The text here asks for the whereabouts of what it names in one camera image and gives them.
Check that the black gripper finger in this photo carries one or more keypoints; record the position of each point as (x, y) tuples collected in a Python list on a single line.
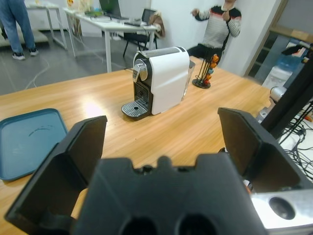
[(264, 159), (61, 171)]

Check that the orange coffee capsule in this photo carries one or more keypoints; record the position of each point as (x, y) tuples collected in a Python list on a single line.
[(215, 58), (213, 64), (209, 77)]

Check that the grey coffee machine lid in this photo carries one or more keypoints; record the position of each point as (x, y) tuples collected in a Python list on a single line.
[(161, 52)]

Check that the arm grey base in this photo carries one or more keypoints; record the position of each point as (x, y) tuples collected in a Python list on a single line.
[(278, 93)]

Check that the red coffee capsule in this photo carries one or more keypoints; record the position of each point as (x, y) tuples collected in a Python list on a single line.
[(207, 82)]

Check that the teal coffee capsule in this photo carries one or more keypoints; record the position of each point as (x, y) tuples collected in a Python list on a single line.
[(211, 71)]

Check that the white capsule coffee machine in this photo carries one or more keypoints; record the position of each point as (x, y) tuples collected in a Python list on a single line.
[(168, 80)]

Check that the teal plastic tray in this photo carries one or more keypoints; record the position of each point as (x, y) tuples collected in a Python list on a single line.
[(24, 142)]

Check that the white water dispenser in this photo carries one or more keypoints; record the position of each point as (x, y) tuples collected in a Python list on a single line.
[(276, 78)]

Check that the black capsule holder stand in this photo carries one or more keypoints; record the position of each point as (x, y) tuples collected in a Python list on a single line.
[(201, 83)]

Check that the blue water jug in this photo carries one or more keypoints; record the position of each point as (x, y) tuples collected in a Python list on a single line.
[(288, 61)]

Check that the clear water tank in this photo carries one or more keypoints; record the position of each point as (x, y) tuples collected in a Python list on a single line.
[(190, 76)]

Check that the person in striped sweater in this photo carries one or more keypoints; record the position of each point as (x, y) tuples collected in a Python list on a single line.
[(217, 27)]

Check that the person in blue jeans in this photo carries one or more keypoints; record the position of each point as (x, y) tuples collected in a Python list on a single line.
[(22, 24)]

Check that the black office chair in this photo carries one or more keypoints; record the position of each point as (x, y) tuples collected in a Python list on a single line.
[(137, 36)]

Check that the white office desk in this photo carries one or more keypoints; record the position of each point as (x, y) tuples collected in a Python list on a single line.
[(115, 24), (52, 7)]

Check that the black keyboard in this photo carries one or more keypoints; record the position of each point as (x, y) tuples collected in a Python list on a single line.
[(132, 23)]

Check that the beige printed tote bag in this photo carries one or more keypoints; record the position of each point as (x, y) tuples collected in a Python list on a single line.
[(80, 5)]

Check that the brown jacket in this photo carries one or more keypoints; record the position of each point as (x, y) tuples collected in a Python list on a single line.
[(157, 22)]

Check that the small black monitor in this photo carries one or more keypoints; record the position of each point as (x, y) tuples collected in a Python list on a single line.
[(148, 16)]

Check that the wooden shelf frame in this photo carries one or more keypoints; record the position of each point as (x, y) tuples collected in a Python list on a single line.
[(288, 31)]

